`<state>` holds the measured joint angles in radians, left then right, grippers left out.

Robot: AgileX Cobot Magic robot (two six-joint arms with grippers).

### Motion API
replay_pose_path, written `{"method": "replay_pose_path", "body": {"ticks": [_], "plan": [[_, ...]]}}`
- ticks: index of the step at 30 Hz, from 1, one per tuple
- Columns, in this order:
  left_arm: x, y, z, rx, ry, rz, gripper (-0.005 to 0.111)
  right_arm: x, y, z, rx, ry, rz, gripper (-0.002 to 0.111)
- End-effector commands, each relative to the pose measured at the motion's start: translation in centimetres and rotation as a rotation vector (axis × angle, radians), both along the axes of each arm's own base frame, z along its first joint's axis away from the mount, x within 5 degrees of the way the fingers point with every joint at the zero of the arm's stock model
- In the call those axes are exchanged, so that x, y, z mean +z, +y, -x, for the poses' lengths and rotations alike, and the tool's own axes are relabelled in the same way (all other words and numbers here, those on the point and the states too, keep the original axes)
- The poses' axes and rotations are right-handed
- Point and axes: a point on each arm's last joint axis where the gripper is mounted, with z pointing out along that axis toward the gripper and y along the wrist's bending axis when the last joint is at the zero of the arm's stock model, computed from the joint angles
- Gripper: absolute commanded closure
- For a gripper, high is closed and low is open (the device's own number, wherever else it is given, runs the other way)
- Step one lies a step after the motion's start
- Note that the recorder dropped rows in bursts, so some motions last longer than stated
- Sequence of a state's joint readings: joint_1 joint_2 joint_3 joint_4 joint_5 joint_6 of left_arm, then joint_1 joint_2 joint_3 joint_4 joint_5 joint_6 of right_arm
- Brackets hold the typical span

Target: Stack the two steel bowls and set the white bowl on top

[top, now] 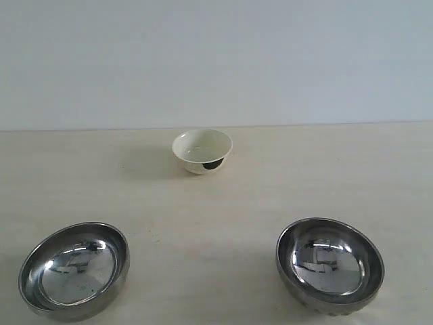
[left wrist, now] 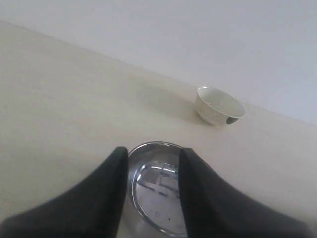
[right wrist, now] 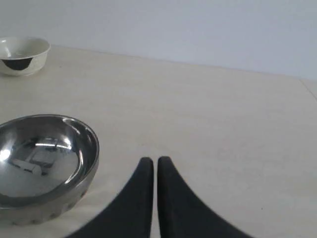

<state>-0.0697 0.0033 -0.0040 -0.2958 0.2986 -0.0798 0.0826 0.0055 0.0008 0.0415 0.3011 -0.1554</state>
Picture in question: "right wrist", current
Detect steel bowl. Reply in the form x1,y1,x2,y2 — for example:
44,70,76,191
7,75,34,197
0,114,100,225

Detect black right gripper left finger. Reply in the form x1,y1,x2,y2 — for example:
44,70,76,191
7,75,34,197
69,157,154,238

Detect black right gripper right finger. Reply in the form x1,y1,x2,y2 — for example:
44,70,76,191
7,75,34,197
157,156,250,238

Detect white ceramic bowl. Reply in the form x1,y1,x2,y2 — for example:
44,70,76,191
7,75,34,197
0,36,51,76

